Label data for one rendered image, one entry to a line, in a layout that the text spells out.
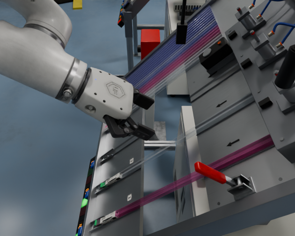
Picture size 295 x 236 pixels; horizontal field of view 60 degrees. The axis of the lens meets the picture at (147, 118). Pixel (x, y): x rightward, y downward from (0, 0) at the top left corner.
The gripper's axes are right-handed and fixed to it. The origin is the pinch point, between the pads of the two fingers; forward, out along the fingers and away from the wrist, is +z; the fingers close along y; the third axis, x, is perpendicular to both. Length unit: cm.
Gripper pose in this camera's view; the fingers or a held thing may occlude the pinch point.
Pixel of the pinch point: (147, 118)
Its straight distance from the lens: 54.3
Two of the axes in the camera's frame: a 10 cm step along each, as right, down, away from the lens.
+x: -5.6, 5.8, 5.9
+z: 8.3, 4.0, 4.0
